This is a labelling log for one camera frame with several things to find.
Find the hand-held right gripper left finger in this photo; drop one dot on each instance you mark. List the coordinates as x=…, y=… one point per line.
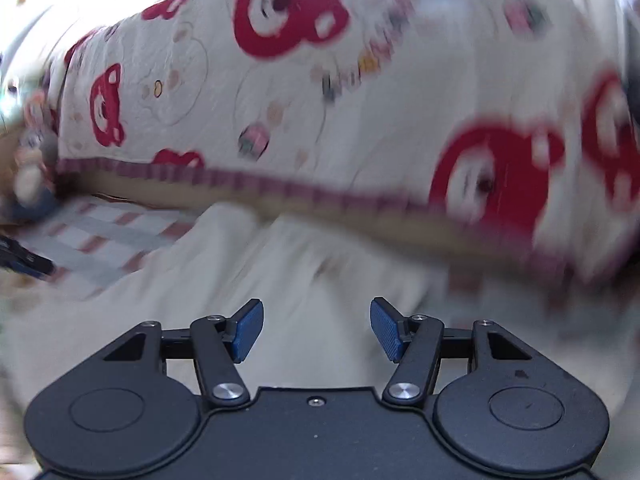
x=248, y=329

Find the grey pink checked blanket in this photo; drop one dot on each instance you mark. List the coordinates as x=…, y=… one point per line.
x=110, y=240

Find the colourful clutter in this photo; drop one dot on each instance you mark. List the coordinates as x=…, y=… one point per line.
x=30, y=160

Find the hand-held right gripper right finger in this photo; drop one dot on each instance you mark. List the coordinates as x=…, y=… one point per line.
x=386, y=327

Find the white fleece garment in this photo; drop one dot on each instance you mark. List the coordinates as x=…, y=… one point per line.
x=300, y=270

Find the red bear printed blanket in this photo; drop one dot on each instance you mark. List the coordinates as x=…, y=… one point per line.
x=320, y=85

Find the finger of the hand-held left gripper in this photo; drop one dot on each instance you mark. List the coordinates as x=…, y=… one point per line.
x=25, y=260

